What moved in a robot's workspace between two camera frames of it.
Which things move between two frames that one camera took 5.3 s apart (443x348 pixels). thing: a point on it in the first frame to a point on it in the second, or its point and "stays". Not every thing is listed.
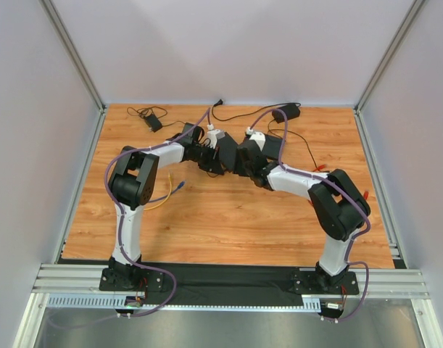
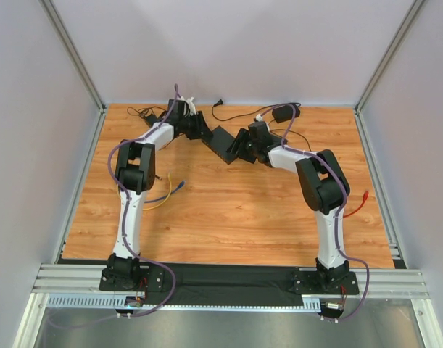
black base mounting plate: (204, 284) stays
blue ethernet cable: (180, 186) stays
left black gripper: (214, 159) to (193, 124)
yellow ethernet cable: (170, 182) stays
